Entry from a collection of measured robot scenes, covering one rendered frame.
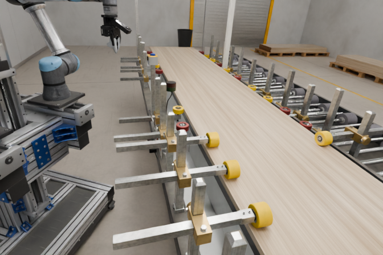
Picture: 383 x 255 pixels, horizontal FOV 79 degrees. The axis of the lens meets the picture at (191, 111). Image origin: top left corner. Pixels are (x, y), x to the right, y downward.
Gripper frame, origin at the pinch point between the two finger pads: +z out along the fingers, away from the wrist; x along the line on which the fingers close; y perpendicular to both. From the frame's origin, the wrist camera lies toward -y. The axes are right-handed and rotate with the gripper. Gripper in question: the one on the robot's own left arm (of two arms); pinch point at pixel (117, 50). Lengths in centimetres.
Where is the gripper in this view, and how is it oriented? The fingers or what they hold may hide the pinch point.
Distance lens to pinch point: 149.4
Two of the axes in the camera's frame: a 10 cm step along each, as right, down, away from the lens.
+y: -9.6, -1.6, 2.2
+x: -2.6, 4.0, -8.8
